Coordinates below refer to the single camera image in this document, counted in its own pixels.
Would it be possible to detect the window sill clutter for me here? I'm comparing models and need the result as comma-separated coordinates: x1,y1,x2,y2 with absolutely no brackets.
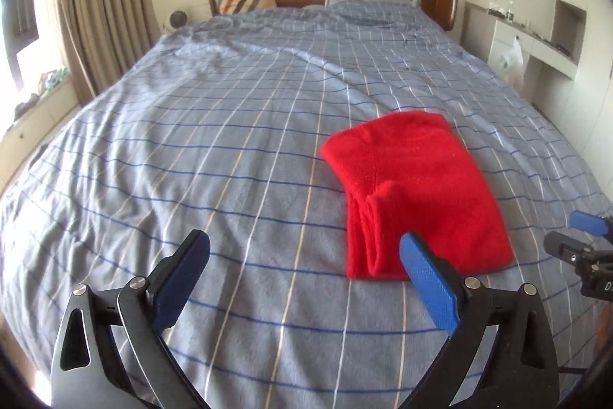
13,66,70,122

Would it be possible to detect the red knit sweater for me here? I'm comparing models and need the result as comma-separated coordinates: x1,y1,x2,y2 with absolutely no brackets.
320,111,513,280

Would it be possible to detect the window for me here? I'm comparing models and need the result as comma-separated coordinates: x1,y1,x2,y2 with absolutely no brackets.
1,0,38,89

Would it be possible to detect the white desk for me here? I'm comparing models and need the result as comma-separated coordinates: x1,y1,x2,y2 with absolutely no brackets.
460,0,587,101

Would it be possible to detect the white plastic bag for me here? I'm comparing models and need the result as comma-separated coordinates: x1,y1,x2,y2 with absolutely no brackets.
493,36,524,91

